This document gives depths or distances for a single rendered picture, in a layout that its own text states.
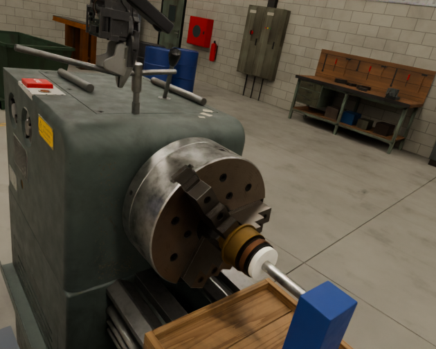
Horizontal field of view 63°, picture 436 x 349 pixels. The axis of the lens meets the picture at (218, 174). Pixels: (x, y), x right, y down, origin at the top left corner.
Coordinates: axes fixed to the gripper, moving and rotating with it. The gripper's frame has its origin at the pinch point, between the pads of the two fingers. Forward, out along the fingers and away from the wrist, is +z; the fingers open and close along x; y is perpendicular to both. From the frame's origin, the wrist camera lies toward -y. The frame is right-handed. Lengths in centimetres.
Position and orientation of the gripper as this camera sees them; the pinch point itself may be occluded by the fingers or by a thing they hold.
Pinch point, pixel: (123, 81)
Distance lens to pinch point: 81.3
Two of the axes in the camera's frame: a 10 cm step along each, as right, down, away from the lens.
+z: -1.8, 9.1, 3.8
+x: 6.2, 4.0, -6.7
